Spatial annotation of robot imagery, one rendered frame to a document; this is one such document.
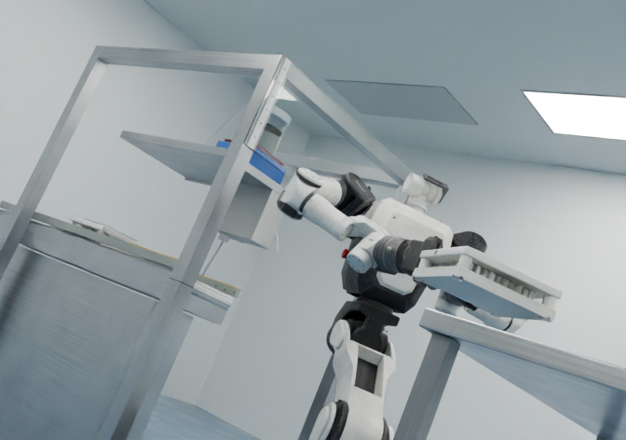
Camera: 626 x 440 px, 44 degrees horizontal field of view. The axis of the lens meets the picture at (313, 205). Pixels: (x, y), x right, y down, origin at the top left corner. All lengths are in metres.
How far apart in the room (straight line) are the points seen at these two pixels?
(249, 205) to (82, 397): 0.89
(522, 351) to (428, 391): 0.18
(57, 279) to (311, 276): 4.24
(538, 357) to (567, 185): 5.09
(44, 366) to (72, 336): 0.16
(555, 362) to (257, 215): 1.74
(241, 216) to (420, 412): 1.65
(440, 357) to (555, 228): 4.89
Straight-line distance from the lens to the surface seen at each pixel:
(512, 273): 1.71
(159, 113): 6.76
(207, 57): 3.00
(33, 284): 3.37
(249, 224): 2.84
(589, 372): 1.26
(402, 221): 2.33
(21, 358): 3.26
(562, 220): 6.23
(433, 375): 1.37
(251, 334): 7.44
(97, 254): 3.04
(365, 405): 2.13
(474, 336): 1.33
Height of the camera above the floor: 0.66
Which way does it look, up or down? 11 degrees up
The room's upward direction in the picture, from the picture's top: 23 degrees clockwise
